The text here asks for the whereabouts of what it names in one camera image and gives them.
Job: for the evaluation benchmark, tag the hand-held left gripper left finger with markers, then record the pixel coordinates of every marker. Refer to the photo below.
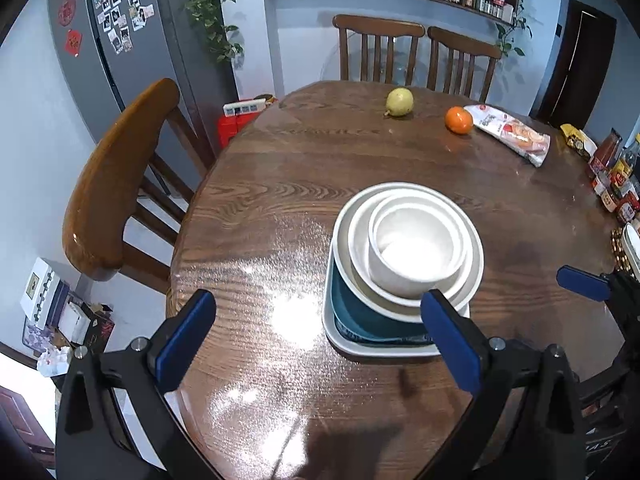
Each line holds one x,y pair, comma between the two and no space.
185,345

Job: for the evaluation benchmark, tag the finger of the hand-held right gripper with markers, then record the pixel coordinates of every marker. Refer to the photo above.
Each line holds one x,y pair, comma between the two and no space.
582,282

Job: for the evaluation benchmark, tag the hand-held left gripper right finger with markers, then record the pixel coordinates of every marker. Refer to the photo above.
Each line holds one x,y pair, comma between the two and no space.
450,345

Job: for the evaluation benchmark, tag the large square patterned plate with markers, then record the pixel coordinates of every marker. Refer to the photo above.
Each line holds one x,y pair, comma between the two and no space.
375,352

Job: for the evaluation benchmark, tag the small deep white bowl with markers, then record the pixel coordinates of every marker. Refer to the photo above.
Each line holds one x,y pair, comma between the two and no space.
410,255

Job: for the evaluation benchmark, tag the blue plate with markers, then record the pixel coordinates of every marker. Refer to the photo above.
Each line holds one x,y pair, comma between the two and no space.
355,315

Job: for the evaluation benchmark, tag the medium white bowl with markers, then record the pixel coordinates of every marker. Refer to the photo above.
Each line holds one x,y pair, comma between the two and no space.
359,250

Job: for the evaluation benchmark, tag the large white bowl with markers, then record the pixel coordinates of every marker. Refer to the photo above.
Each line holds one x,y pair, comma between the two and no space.
341,250

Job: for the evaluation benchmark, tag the beaded wooden trivet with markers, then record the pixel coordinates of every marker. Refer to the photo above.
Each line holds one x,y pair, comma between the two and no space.
617,250

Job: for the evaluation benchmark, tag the white oval dish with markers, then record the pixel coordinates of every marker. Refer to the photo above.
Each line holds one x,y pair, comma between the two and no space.
632,245

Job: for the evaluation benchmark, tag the open cardboard box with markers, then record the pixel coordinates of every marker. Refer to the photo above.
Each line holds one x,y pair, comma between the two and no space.
80,320

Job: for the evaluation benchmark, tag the group of condiment jars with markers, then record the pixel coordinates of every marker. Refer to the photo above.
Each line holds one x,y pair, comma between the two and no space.
615,175

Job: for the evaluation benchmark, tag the crumpled white paper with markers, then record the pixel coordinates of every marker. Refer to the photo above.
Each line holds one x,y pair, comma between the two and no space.
52,360

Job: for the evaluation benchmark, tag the yellow snack packet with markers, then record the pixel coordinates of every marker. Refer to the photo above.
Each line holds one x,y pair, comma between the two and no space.
577,141

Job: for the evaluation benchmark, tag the white printed box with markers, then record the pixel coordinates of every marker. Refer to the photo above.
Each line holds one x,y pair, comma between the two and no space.
42,285

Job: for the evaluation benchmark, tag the white snack bag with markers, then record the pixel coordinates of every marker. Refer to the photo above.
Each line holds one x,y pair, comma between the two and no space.
515,135

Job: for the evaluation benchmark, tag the curved-back wooden chair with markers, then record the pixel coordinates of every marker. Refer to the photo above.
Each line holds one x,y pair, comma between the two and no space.
115,170

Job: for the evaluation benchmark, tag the orange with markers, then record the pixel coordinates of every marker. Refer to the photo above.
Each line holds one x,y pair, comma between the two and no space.
459,120

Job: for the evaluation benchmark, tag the dark wooden door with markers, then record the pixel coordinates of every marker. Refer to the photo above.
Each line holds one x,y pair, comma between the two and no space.
580,70

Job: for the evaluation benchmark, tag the red stool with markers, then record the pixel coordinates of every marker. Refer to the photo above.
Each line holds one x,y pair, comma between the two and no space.
232,130

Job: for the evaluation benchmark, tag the white power strip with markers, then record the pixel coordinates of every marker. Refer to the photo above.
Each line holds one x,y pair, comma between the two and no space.
244,107

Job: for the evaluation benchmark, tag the green pear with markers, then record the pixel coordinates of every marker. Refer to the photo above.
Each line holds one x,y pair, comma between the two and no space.
400,102

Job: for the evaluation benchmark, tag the small trailing green plant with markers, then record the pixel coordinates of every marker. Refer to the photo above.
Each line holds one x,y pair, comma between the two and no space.
510,35

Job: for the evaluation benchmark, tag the slatted wooden chair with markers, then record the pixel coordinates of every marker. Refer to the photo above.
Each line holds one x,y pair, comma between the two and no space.
465,42
380,24

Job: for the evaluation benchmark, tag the grey refrigerator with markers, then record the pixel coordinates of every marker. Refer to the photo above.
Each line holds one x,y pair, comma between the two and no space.
165,35

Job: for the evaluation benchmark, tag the diamond red fridge decal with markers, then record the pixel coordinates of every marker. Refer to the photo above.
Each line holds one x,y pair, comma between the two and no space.
74,43

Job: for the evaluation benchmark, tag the hanging green vine plant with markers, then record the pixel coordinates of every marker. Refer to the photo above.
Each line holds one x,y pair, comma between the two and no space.
210,15

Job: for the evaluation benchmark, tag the cluster of fridge photos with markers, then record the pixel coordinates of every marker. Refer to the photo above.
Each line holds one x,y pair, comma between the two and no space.
120,10

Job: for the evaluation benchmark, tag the round red fridge decal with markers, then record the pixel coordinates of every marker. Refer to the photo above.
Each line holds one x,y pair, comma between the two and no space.
67,10

